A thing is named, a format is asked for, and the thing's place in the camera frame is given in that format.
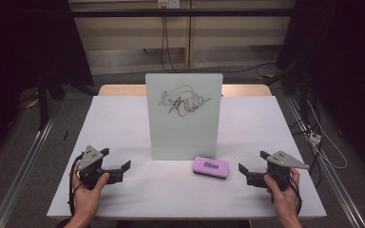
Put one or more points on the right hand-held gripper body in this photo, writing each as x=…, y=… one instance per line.
x=278, y=169

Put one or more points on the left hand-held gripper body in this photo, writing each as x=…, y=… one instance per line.
x=90, y=158

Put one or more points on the purple whiteboard eraser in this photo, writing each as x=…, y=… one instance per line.
x=210, y=167

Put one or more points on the white whiteboard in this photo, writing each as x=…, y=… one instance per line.
x=183, y=126

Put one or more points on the person's right hand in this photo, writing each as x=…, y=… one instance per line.
x=283, y=201

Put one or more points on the person's left hand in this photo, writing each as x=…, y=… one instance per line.
x=87, y=199

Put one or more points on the white table cover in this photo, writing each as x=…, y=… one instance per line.
x=133, y=196

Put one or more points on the small black floor object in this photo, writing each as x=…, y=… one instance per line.
x=66, y=134

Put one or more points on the white power strip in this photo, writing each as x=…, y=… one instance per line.
x=314, y=138

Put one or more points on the wooden table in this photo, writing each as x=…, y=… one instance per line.
x=120, y=90

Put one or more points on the black stand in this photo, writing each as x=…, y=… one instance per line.
x=42, y=101

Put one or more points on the yellow floor tape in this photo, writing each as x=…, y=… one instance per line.
x=32, y=103
x=265, y=76

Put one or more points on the black curtain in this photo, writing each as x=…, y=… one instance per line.
x=19, y=47
x=345, y=63

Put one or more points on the black horizontal bar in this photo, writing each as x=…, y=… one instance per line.
x=183, y=12

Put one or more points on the metal floor rail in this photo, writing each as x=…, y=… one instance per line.
x=336, y=186
x=22, y=174

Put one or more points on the white wall outlet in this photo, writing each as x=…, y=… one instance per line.
x=168, y=3

